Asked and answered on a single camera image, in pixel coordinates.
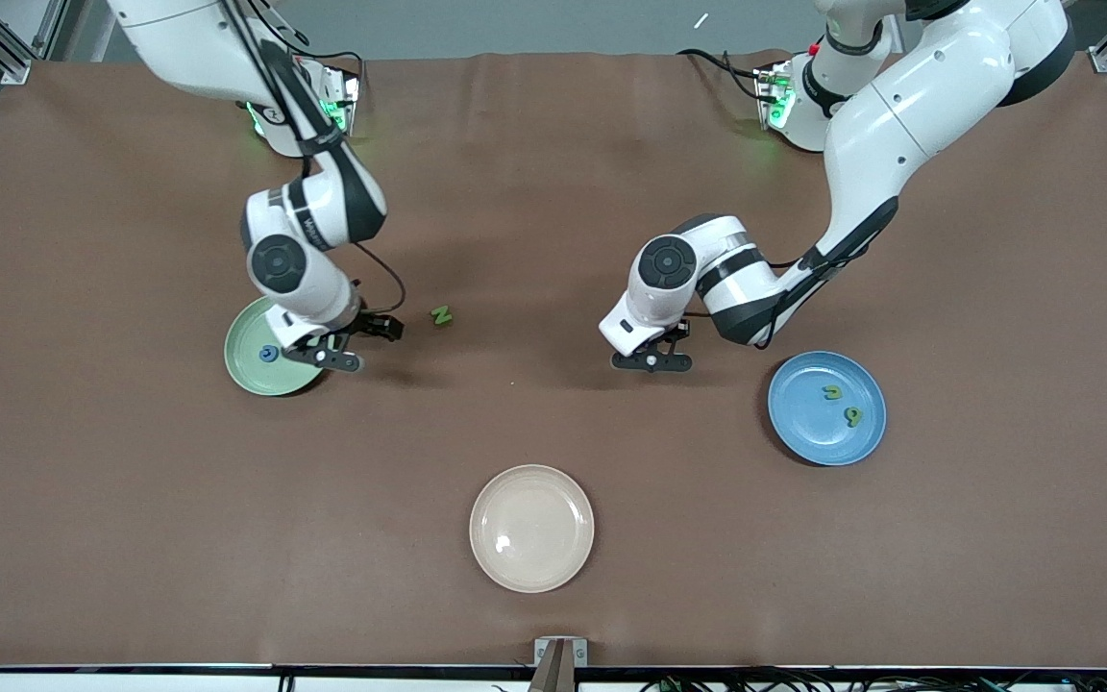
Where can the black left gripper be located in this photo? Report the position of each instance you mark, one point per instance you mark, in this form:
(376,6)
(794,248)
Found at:
(679,332)

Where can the white table front rail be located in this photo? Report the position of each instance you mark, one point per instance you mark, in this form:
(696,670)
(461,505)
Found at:
(131,684)

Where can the beige plate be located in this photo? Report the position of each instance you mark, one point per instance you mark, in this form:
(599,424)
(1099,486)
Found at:
(531,529)

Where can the brown table cover sheet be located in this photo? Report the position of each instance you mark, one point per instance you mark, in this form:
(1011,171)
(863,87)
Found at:
(553,240)

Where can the green foam letter q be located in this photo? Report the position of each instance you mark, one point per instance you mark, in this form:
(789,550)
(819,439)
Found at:
(853,420)

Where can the tan camera mast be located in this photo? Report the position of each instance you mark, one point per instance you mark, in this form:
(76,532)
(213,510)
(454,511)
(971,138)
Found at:
(553,675)

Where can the light green plate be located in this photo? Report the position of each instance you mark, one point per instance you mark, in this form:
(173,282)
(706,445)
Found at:
(246,365)

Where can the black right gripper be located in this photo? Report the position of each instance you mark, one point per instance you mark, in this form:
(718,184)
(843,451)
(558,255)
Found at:
(368,323)

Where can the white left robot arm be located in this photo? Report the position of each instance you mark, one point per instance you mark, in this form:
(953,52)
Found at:
(899,115)

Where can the grey metal bracket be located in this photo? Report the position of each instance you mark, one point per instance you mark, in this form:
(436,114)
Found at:
(542,654)

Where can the blue plate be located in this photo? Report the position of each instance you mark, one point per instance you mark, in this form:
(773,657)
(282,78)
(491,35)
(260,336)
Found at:
(803,423)

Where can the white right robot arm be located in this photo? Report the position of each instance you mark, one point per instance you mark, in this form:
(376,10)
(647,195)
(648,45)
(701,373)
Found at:
(323,298)

